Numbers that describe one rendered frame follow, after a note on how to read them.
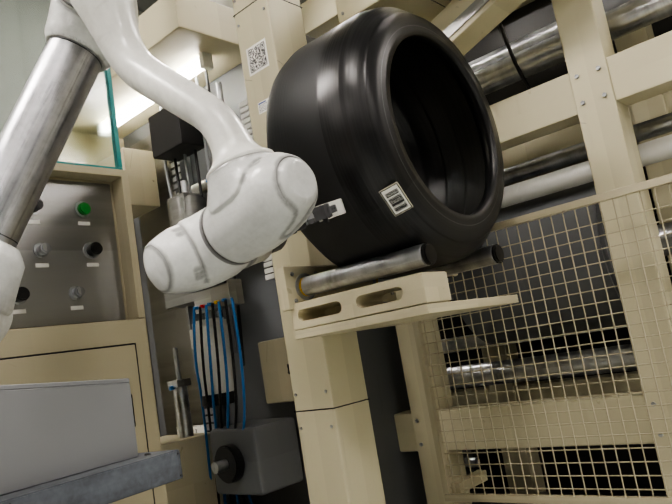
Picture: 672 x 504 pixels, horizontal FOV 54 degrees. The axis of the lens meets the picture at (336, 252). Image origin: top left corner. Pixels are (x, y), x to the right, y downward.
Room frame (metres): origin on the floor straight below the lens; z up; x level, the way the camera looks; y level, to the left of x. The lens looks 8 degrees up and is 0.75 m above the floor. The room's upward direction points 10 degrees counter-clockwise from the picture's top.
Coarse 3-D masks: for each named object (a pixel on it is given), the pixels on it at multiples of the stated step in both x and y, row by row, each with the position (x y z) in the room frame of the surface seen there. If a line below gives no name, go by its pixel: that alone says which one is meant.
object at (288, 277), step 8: (280, 272) 1.45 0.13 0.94; (288, 272) 1.45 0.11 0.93; (296, 272) 1.47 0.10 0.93; (304, 272) 1.49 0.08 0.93; (312, 272) 1.51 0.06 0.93; (280, 280) 1.45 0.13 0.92; (288, 280) 1.45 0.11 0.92; (296, 280) 1.46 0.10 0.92; (280, 288) 1.45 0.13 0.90; (288, 288) 1.44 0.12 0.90; (296, 288) 1.46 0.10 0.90; (344, 288) 1.59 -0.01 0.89; (352, 288) 1.61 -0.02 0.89; (280, 296) 1.45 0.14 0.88; (288, 296) 1.44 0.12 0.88; (296, 296) 1.46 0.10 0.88; (304, 296) 1.47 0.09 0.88; (312, 296) 1.49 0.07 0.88; (320, 296) 1.52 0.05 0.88; (384, 296) 1.70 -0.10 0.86; (392, 296) 1.73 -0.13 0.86; (288, 304) 1.44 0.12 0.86
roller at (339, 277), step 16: (384, 256) 1.31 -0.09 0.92; (400, 256) 1.28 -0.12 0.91; (416, 256) 1.26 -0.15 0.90; (432, 256) 1.26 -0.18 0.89; (320, 272) 1.44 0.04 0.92; (336, 272) 1.39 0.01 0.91; (352, 272) 1.36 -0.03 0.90; (368, 272) 1.34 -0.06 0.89; (384, 272) 1.32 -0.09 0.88; (400, 272) 1.31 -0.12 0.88; (304, 288) 1.46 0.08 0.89; (320, 288) 1.43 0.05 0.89; (336, 288) 1.42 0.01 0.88
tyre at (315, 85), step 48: (336, 48) 1.21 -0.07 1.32; (384, 48) 1.22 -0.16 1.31; (432, 48) 1.41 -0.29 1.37; (288, 96) 1.27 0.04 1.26; (336, 96) 1.18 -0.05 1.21; (384, 96) 1.20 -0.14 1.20; (432, 96) 1.62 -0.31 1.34; (480, 96) 1.49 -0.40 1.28; (288, 144) 1.27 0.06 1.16; (336, 144) 1.19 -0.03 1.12; (384, 144) 1.18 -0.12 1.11; (432, 144) 1.69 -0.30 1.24; (480, 144) 1.61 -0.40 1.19; (336, 192) 1.24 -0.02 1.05; (432, 192) 1.71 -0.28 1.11; (480, 192) 1.60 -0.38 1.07; (336, 240) 1.33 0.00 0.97; (384, 240) 1.29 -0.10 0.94; (432, 240) 1.30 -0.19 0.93; (480, 240) 1.43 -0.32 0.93
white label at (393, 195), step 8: (392, 184) 1.19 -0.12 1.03; (384, 192) 1.20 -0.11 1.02; (392, 192) 1.20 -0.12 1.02; (400, 192) 1.20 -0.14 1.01; (384, 200) 1.21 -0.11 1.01; (392, 200) 1.21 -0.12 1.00; (400, 200) 1.21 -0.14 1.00; (408, 200) 1.21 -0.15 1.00; (392, 208) 1.22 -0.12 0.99; (400, 208) 1.22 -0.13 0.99; (408, 208) 1.22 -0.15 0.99
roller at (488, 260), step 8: (480, 248) 1.49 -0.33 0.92; (488, 248) 1.47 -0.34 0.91; (496, 248) 1.46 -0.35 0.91; (472, 256) 1.49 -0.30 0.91; (480, 256) 1.48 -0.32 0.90; (488, 256) 1.47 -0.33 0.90; (496, 256) 1.46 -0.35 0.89; (448, 264) 1.53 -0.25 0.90; (456, 264) 1.52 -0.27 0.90; (464, 264) 1.51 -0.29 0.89; (472, 264) 1.50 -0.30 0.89; (480, 264) 1.49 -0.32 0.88; (488, 264) 1.48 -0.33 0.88; (416, 272) 1.59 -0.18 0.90; (448, 272) 1.55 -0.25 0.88; (456, 272) 1.54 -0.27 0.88; (376, 280) 1.68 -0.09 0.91; (384, 280) 1.66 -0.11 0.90
